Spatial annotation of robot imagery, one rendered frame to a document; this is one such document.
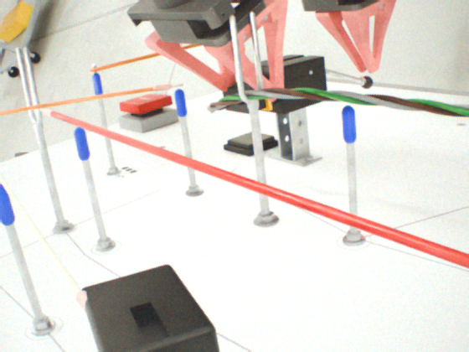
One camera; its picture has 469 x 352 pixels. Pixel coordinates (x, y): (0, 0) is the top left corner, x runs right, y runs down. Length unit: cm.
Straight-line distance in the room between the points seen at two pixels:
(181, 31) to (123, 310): 23
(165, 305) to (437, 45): 172
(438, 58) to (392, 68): 17
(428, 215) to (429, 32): 154
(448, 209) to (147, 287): 25
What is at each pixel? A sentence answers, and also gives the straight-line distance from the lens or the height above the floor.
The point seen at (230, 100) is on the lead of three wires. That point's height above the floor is 124.
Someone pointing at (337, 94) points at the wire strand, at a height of 124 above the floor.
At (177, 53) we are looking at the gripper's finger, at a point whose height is 125.
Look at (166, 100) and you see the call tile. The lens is 66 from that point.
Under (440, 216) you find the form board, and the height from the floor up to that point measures 113.
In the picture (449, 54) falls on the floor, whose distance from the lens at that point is 181.
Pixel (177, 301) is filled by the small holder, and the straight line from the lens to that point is 16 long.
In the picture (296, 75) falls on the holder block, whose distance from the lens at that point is 44.
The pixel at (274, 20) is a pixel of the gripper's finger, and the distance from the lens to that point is 36.
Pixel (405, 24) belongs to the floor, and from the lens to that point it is 194.
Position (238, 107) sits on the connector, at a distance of 43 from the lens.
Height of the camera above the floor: 147
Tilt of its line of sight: 43 degrees down
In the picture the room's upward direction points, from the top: 66 degrees counter-clockwise
